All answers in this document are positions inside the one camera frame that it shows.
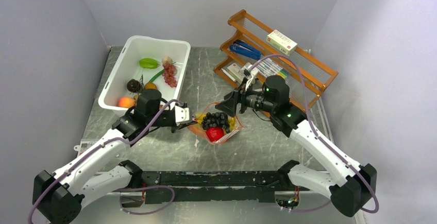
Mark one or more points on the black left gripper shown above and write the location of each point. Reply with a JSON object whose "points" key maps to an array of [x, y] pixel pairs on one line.
{"points": [[182, 125]]}

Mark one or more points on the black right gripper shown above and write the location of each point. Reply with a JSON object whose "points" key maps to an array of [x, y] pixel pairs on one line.
{"points": [[230, 103]]}

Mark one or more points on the yellow banana bunch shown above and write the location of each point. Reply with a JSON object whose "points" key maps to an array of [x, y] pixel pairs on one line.
{"points": [[230, 121]]}

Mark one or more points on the black grape bunch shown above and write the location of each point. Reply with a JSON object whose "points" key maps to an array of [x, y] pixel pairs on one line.
{"points": [[215, 120]]}

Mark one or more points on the clear zip bag orange zipper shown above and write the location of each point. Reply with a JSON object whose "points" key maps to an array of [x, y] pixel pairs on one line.
{"points": [[211, 117]]}

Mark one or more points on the red apple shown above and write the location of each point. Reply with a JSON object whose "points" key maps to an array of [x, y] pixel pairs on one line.
{"points": [[214, 134]]}

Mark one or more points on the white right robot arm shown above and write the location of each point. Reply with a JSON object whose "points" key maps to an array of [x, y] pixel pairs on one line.
{"points": [[346, 183]]}

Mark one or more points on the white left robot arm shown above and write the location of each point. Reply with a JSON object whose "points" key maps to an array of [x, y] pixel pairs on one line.
{"points": [[61, 195]]}

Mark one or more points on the white green box lower shelf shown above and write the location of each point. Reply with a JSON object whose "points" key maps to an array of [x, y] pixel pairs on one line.
{"points": [[235, 71]]}

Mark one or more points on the coloured marker pen set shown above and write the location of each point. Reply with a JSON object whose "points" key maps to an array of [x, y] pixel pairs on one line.
{"points": [[268, 67]]}

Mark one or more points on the yellow lemon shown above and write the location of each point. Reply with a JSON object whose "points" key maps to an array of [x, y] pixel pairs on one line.
{"points": [[150, 85]]}

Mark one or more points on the orange wooden shelf rack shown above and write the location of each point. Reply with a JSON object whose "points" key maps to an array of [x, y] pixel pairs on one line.
{"points": [[306, 76]]}

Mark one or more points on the green chili pepper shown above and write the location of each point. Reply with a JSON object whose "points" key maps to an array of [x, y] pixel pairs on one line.
{"points": [[154, 77]]}

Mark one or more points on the blue stapler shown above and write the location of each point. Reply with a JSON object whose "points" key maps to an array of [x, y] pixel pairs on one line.
{"points": [[244, 49]]}

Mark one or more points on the red grape bunch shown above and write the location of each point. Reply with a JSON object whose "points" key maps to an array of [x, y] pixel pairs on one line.
{"points": [[169, 74]]}

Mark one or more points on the dark mangosteen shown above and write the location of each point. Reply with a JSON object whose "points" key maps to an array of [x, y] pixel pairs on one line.
{"points": [[134, 86]]}

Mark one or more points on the garlic bulb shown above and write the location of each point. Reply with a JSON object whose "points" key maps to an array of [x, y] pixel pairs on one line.
{"points": [[167, 60]]}

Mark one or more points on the green lime slice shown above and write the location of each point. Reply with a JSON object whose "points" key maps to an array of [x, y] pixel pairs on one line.
{"points": [[148, 63]]}

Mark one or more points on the white plastic bin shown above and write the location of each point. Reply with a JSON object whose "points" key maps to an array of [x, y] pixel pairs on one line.
{"points": [[127, 67]]}

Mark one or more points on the white red box top shelf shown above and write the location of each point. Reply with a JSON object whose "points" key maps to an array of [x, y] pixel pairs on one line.
{"points": [[281, 42]]}

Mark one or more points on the white label card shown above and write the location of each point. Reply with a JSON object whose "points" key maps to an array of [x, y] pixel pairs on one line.
{"points": [[83, 146]]}

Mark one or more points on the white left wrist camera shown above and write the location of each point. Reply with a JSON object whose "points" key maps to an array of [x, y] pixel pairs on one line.
{"points": [[182, 115]]}

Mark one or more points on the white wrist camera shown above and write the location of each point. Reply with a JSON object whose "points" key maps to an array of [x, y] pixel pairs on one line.
{"points": [[182, 115], [249, 74]]}

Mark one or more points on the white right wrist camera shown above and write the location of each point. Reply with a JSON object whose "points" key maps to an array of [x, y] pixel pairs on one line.
{"points": [[249, 74]]}

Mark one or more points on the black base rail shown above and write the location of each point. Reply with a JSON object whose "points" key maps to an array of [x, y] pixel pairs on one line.
{"points": [[185, 186]]}

